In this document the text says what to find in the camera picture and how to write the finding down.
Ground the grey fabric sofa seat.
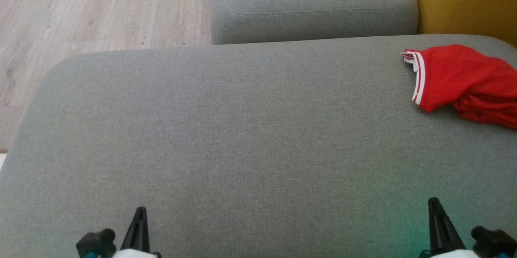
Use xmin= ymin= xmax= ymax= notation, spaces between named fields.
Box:
xmin=0 ymin=34 xmax=517 ymax=258

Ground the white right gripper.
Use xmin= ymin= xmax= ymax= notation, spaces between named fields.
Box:
xmin=418 ymin=197 xmax=479 ymax=258

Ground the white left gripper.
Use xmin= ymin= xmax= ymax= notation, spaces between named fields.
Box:
xmin=111 ymin=208 xmax=162 ymax=258

